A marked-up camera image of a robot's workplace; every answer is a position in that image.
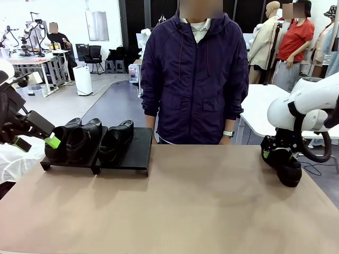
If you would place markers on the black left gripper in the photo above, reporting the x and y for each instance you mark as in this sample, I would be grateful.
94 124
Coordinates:
37 125

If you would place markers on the mannequin in red shirt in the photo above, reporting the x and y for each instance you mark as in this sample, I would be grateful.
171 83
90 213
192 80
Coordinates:
295 39

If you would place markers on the grey stool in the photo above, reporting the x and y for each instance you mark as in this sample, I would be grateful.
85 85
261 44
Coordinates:
119 66
109 66

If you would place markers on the white plastic cover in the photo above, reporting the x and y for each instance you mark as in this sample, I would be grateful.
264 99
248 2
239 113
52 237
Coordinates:
16 164

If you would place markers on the small white robot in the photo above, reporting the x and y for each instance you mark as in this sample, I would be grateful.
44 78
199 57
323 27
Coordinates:
8 39

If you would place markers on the white wristwatch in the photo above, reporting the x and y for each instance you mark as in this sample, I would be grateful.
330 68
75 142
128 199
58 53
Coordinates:
228 133

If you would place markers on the person's right hand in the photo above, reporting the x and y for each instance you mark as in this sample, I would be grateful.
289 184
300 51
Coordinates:
154 136

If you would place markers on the person's left hand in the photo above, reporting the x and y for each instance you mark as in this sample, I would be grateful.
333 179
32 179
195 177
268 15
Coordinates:
225 141

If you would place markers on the black tripod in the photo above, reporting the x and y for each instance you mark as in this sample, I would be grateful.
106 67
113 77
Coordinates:
272 53

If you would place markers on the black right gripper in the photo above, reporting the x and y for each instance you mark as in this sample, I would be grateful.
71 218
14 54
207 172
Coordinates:
280 141

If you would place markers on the mannequin with bucket hat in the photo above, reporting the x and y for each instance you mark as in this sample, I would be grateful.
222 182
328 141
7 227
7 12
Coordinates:
321 47

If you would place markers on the black office chair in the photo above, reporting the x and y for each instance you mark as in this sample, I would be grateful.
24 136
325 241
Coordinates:
94 55

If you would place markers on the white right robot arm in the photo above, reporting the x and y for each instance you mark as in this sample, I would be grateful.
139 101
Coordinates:
304 105

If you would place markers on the person in purple jacket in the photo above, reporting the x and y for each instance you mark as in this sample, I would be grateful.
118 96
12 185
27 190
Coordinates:
190 66

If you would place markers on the mannequin in beige coat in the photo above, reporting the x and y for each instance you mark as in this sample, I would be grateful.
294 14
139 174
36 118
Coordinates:
265 45

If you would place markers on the computer case with lights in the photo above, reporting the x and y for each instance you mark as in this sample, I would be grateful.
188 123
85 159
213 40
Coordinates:
133 74

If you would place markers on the black leather dress shoe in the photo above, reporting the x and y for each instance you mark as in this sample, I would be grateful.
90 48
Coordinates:
79 145
290 174
114 148
57 156

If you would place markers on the mannequin in blue jacket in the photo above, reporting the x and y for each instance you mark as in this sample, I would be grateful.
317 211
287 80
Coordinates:
335 58

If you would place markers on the person's right forearm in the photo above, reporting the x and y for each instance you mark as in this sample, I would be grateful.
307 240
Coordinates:
151 111

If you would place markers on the black backpack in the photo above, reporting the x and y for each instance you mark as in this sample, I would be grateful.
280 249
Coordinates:
116 54

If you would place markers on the grey workbench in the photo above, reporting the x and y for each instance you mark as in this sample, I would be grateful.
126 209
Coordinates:
31 62

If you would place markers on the person in black shirt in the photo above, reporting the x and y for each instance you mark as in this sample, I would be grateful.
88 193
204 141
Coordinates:
59 39

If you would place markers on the black shoe stand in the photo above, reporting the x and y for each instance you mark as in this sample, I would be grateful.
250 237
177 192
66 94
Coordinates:
140 150
71 165

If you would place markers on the white table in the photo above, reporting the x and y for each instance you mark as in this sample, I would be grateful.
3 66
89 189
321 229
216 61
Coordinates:
259 105

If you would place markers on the person's left forearm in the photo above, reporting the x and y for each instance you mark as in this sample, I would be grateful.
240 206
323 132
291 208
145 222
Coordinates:
235 111

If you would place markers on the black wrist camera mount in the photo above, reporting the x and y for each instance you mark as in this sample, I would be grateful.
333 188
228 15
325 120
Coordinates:
14 99

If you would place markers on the white air purifier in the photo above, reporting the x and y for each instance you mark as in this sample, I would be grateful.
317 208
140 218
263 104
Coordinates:
83 80

